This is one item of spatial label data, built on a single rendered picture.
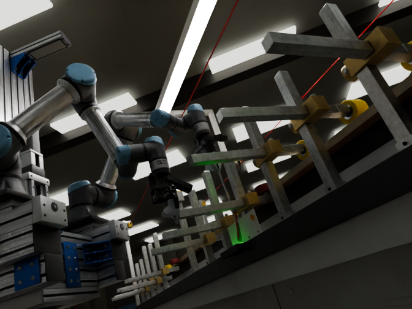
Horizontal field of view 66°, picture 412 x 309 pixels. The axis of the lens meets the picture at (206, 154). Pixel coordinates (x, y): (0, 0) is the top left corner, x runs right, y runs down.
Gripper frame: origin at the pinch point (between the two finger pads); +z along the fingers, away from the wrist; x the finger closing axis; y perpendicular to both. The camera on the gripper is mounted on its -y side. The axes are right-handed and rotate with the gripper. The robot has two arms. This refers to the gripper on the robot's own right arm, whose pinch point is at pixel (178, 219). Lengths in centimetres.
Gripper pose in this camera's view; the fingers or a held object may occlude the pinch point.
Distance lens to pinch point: 121.4
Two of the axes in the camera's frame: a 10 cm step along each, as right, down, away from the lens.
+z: 2.8, 8.7, -4.0
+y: -9.0, 0.9, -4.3
